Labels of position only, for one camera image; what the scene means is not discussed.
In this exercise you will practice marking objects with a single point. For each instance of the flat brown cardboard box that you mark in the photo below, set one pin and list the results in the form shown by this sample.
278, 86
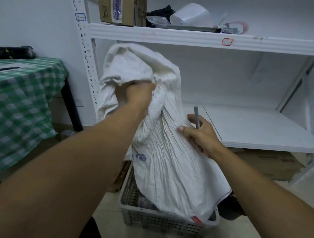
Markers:
267, 163

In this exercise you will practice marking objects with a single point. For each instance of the person's left forearm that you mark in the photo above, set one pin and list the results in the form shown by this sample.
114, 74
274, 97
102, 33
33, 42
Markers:
61, 171

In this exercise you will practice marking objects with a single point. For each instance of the grey pen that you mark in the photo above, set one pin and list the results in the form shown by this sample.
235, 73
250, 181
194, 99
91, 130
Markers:
196, 117

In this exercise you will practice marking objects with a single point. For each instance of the black bag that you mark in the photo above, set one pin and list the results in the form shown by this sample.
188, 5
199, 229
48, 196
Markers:
16, 52

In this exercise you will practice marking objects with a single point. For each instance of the white metal shelving rack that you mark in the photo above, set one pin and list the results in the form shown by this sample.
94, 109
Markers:
220, 73

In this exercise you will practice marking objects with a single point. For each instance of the grey plastic crate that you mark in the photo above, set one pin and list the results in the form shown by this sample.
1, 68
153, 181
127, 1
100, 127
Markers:
147, 210

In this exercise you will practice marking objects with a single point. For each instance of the clear plastic packaging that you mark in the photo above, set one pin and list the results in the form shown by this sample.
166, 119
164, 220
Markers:
231, 27

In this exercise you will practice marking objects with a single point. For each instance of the person's left fingers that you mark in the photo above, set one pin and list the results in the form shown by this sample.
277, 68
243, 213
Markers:
149, 88

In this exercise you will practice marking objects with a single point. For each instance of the white paper sheet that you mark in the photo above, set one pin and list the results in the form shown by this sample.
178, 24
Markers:
190, 13

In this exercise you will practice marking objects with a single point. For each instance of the green checkered tablecloth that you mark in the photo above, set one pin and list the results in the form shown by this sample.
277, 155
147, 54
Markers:
24, 105

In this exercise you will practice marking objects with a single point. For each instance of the person's right hand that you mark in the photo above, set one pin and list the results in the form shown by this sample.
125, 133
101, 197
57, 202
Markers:
203, 137

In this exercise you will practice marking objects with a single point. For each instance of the person's right thumb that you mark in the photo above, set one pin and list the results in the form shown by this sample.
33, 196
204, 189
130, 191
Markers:
185, 130

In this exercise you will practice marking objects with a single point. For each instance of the black cloth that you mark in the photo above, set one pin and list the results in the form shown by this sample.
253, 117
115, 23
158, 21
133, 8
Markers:
160, 14

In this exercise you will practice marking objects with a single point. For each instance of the person's left hand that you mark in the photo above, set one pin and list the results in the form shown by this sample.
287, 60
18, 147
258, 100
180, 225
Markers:
137, 95

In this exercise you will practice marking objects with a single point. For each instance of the white woven sack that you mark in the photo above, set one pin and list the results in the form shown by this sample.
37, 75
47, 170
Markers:
162, 132

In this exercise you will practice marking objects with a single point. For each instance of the person's right forearm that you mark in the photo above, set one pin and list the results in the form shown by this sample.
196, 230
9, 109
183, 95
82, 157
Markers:
260, 196

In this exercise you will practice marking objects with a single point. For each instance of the black pen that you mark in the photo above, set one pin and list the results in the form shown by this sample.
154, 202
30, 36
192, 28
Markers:
9, 69

